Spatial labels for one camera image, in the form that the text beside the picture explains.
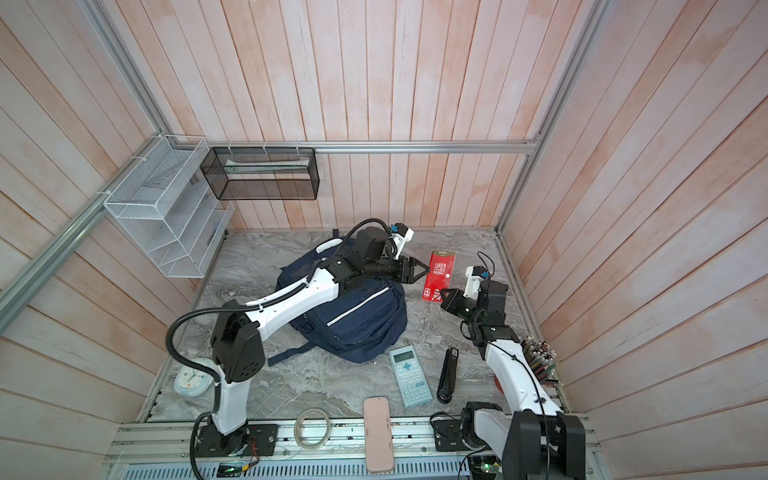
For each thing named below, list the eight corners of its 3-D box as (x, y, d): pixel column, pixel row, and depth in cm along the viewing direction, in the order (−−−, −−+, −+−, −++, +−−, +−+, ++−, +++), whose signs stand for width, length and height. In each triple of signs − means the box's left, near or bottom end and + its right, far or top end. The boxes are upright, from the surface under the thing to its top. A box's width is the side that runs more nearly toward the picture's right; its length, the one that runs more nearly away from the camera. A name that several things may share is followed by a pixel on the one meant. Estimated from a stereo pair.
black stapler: (435, 400, 81) (438, 395, 78) (445, 351, 90) (447, 344, 86) (450, 405, 81) (453, 400, 77) (458, 355, 90) (461, 348, 86)
